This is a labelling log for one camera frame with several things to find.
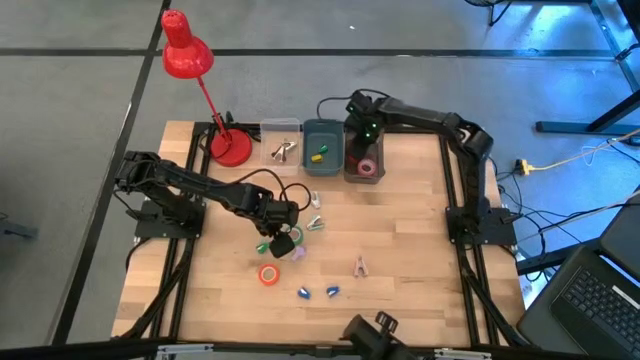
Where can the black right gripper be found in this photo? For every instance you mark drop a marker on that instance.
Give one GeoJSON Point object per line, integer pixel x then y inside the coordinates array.
{"type": "Point", "coordinates": [367, 120]}

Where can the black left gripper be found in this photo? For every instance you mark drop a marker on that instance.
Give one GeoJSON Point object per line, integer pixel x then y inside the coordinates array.
{"type": "Point", "coordinates": [280, 220]}

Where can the green tape roll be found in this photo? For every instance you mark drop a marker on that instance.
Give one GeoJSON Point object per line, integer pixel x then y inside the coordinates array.
{"type": "Point", "coordinates": [300, 235]}

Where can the green mini stapler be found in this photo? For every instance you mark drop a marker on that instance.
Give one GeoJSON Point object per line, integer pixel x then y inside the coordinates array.
{"type": "Point", "coordinates": [262, 247]}
{"type": "Point", "coordinates": [323, 148]}

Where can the mint green staple remover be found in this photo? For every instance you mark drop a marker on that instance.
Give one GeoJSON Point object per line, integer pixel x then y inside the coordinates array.
{"type": "Point", "coordinates": [315, 223]}

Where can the pale blue staple remover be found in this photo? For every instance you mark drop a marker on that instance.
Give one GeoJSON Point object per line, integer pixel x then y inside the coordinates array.
{"type": "Point", "coordinates": [315, 200]}

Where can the pink tape roll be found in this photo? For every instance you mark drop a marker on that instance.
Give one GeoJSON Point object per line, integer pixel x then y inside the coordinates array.
{"type": "Point", "coordinates": [360, 168]}

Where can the orange tape roll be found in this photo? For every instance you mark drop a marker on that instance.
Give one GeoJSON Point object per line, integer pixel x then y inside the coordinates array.
{"type": "Point", "coordinates": [261, 275]}

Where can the yellow mini stapler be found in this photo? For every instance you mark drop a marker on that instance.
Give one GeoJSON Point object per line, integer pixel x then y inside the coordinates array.
{"type": "Point", "coordinates": [316, 158]}

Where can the beige staple remover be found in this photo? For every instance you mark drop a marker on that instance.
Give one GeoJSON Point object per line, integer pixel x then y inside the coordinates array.
{"type": "Point", "coordinates": [288, 146]}

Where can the blue mini stapler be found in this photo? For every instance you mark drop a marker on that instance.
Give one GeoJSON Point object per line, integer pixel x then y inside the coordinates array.
{"type": "Point", "coordinates": [304, 293]}
{"type": "Point", "coordinates": [333, 290]}

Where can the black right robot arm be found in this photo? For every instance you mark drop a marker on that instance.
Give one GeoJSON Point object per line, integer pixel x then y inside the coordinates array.
{"type": "Point", "coordinates": [430, 117]}

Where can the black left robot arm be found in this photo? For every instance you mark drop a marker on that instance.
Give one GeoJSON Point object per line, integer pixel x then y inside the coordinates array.
{"type": "Point", "coordinates": [200, 187]}

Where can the pink staple remover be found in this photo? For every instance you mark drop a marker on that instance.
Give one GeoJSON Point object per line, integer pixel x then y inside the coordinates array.
{"type": "Point", "coordinates": [360, 269]}

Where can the grey plastic bin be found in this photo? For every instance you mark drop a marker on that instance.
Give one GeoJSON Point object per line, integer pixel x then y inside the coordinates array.
{"type": "Point", "coordinates": [380, 170]}

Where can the teal plastic bin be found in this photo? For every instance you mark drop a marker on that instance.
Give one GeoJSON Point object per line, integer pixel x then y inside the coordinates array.
{"type": "Point", "coordinates": [330, 167]}

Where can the clear plastic bin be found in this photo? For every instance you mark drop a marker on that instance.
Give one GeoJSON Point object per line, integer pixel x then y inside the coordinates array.
{"type": "Point", "coordinates": [270, 130]}

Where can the black table clamp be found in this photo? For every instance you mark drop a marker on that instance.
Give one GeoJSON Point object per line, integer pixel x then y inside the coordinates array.
{"type": "Point", "coordinates": [229, 118]}

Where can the red desk lamp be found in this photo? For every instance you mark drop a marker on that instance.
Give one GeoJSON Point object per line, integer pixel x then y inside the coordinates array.
{"type": "Point", "coordinates": [187, 55]}

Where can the dark chair base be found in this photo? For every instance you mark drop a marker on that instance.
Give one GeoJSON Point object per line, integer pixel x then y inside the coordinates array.
{"type": "Point", "coordinates": [15, 227]}

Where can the black laptop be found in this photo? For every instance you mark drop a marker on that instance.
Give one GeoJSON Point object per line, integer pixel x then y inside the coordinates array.
{"type": "Point", "coordinates": [590, 305]}

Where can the black aluminium table frame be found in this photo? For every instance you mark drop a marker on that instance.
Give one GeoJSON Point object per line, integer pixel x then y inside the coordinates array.
{"type": "Point", "coordinates": [415, 130]}

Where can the black desk leg frame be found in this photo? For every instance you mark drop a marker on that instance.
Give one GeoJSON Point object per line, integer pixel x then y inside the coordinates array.
{"type": "Point", "coordinates": [575, 127]}

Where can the black overhead frame bar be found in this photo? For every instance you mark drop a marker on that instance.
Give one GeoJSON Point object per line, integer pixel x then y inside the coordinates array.
{"type": "Point", "coordinates": [75, 351]}

